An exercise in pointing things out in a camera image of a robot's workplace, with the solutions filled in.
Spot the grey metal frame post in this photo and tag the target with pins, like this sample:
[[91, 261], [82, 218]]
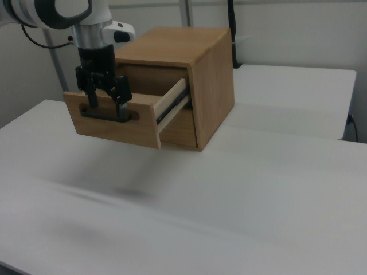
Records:
[[186, 13], [56, 60]]

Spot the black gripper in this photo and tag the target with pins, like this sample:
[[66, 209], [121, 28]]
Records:
[[97, 64]]

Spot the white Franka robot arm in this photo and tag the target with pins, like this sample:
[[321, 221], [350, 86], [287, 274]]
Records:
[[66, 13]]

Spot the wooden cabinet box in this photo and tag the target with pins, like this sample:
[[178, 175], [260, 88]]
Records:
[[206, 86]]

